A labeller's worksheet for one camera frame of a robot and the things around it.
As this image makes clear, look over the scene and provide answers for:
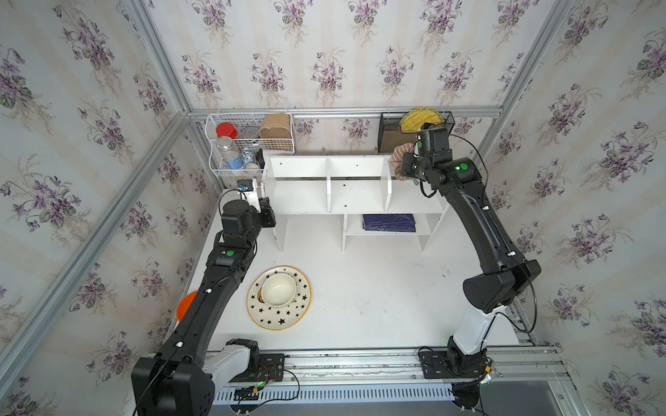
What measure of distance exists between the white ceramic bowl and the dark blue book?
319 mm

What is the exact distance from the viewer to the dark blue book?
899 millimetres

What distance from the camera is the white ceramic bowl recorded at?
2.80 ft
